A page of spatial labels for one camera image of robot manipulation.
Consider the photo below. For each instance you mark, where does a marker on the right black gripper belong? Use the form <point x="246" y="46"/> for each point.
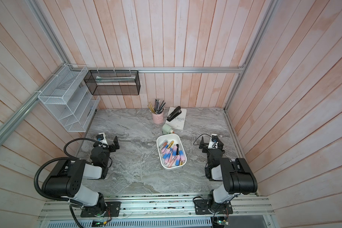
<point x="205" y="147"/>

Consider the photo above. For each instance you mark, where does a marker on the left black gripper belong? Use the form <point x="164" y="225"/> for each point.
<point x="113" y="149"/>

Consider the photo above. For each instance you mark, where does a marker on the blue pink lipstick bottom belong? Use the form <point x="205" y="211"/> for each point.
<point x="182" y="156"/>

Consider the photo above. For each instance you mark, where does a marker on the blue pink lipstick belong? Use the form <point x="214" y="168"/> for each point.
<point x="182" y="156"/>
<point x="164" y="149"/>
<point x="177" y="161"/>
<point x="167" y="152"/>
<point x="174" y="151"/>

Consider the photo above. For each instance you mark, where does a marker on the white storage tray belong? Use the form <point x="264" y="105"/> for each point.
<point x="169" y="138"/>

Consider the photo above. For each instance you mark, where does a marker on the gold glitter lipstick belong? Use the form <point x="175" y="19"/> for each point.
<point x="170" y="144"/>

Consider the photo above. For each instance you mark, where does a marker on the pink lip gloss tube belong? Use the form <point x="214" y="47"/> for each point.
<point x="172" y="162"/>

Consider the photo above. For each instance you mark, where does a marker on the blue pink lipstick top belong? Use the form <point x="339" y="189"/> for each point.
<point x="164" y="149"/>

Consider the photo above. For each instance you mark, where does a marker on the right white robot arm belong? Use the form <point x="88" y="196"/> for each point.
<point x="235" y="174"/>

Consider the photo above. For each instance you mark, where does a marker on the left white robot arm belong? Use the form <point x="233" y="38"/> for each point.
<point x="61" y="178"/>

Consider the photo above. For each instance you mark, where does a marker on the white notebook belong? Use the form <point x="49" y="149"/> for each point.
<point x="178" y="122"/>

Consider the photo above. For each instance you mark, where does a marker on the pink pen cup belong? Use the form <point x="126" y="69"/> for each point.
<point x="158" y="118"/>

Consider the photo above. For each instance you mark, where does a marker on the green pencil sharpener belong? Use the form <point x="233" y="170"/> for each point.
<point x="167" y="129"/>

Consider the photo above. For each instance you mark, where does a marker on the black stapler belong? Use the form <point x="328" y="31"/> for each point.
<point x="176" y="112"/>

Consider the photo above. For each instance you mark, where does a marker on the pens in cup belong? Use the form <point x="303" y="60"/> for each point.
<point x="157" y="107"/>

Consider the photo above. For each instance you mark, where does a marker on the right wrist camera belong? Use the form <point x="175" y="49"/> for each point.
<point x="214" y="142"/>

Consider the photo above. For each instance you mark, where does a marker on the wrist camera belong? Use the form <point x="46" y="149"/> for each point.
<point x="214" y="142"/>
<point x="102" y="140"/>

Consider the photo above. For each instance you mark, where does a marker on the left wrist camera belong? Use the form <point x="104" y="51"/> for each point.
<point x="102" y="140"/>

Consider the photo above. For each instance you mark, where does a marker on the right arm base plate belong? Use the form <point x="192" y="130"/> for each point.
<point x="203" y="207"/>

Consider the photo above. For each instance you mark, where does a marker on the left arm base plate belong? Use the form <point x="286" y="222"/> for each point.
<point x="103" y="209"/>

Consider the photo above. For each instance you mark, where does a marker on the white wire mesh shelf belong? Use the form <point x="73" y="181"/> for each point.
<point x="69" y="100"/>

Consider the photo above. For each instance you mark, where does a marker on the black mesh wall basket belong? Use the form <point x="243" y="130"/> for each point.
<point x="113" y="82"/>

